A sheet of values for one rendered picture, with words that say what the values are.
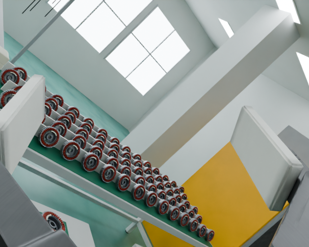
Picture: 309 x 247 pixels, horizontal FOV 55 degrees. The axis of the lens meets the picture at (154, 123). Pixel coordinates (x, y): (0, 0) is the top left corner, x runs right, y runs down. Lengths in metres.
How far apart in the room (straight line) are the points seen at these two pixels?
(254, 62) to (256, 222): 2.06
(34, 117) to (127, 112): 7.92
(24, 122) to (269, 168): 0.13
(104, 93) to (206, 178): 4.38
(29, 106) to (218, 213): 3.57
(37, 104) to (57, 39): 6.73
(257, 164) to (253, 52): 4.02
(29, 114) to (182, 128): 3.95
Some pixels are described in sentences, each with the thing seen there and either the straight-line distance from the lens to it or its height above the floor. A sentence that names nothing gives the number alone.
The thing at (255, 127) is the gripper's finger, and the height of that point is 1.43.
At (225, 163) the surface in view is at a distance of 3.91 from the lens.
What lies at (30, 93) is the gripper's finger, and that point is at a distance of 0.17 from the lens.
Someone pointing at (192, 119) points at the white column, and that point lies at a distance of 4.10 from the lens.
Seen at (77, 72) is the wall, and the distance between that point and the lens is 7.23.
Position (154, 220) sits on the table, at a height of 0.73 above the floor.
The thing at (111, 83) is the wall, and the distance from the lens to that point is 7.53.
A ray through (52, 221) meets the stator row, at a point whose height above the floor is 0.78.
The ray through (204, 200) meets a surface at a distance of 3.83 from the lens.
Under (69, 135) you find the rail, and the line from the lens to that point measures 1.94.
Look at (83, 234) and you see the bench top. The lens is 1.38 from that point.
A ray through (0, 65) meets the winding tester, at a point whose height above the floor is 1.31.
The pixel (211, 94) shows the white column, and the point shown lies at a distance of 4.06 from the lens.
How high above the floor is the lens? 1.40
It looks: 5 degrees down
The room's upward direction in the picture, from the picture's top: 46 degrees clockwise
